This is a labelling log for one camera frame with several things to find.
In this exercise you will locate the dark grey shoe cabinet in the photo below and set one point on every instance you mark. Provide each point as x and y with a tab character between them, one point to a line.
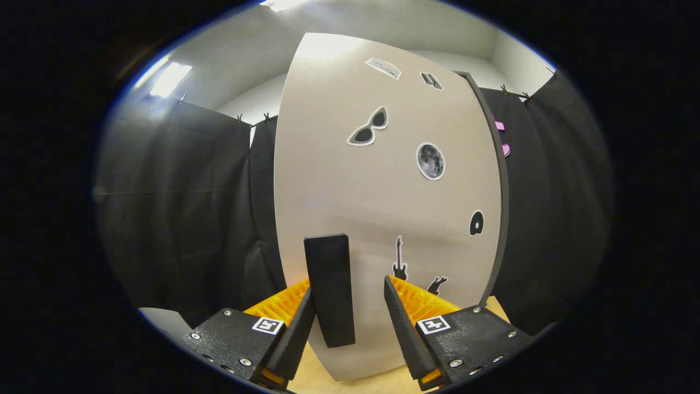
505	191

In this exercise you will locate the long ceiling light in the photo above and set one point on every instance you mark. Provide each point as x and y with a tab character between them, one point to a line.
170	79

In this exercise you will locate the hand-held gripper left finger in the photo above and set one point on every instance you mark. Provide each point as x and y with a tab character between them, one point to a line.
298	334

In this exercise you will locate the wide ceiling light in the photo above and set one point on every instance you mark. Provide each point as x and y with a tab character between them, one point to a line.
284	4

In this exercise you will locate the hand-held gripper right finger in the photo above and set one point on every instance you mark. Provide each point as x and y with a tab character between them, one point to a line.
404	334

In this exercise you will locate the beige shoe cabinet door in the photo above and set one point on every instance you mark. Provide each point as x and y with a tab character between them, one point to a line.
328	164

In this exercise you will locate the black backdrop cloth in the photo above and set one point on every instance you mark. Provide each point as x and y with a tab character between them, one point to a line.
180	219

